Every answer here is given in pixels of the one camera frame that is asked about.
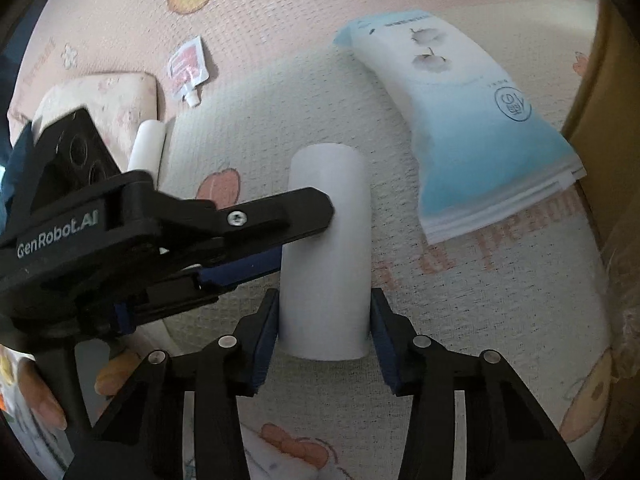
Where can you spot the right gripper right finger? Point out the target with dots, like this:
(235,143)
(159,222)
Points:
(508,435)

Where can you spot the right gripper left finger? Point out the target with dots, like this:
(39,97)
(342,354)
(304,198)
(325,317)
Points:
(140,434)

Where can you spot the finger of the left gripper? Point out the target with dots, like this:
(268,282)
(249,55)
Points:
(260,214)
(235,273)

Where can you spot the white paper roll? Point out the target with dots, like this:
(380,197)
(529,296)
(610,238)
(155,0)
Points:
(325,280)
(147,152)

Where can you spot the red white sauce sachet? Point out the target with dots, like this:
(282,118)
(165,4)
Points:
(187,71)

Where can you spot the blue white tissue pack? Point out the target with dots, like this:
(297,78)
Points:
(483,151)

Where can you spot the person's left hand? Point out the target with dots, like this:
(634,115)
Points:
(40,399)

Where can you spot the pink Hello Kitty blanket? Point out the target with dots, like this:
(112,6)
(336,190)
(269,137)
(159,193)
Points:
(258,96)

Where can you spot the cream patterned pillow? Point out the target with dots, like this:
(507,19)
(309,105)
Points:
(117,103)

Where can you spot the brown cardboard box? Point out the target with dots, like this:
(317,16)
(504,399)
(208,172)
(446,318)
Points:
(603,126)

